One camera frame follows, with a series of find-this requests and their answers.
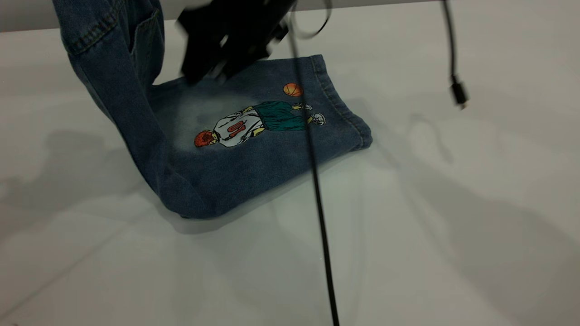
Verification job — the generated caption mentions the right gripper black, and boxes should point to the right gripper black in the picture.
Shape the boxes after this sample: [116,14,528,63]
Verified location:
[178,0,296,85]

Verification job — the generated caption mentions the blue denim shorts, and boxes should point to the blue denim shorts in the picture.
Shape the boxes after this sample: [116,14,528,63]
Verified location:
[51,0,373,221]

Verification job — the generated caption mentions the thin black looped cable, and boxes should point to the thin black looped cable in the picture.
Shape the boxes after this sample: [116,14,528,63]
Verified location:
[290,0,333,40]

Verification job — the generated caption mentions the thick black cable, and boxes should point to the thick black cable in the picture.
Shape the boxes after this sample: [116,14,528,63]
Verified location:
[285,0,341,326]

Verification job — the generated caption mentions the black cable with plug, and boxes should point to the black cable with plug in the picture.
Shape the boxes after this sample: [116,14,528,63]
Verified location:
[442,0,470,110]

